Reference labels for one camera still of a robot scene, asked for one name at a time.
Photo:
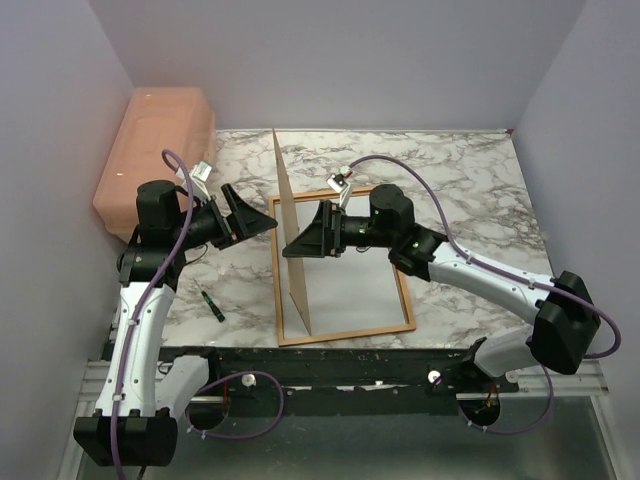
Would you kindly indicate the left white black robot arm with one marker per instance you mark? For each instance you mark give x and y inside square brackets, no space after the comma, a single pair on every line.
[135,419]

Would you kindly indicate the pink translucent plastic box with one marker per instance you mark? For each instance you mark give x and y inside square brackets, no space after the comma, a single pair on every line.
[179,119]

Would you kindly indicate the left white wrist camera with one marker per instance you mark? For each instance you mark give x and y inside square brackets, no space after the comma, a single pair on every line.
[199,175]

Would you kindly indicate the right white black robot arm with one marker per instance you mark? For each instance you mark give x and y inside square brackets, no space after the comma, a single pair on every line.
[560,321]

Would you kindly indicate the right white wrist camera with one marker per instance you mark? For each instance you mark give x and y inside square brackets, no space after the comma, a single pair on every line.
[339,183]

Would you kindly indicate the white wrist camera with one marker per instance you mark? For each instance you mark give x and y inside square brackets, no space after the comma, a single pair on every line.
[199,175]
[339,183]

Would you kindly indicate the brown cardboard backing board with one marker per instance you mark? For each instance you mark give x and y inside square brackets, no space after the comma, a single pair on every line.
[295,266]

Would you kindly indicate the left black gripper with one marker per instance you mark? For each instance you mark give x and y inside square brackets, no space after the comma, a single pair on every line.
[243,221]

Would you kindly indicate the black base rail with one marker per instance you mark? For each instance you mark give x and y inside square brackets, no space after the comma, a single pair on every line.
[262,382]

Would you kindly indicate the small black green connector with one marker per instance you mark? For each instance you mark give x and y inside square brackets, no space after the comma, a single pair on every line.
[215,310]

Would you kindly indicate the mountain landscape photo print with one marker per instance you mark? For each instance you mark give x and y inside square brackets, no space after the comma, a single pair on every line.
[355,295]

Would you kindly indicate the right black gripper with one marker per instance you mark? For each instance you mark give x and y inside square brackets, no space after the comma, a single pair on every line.
[323,238]

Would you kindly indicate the aluminium extrusion rail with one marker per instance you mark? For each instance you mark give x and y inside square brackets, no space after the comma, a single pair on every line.
[480,414]

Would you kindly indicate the orange wooden picture frame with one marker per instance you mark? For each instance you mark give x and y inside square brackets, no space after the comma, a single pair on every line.
[345,335]

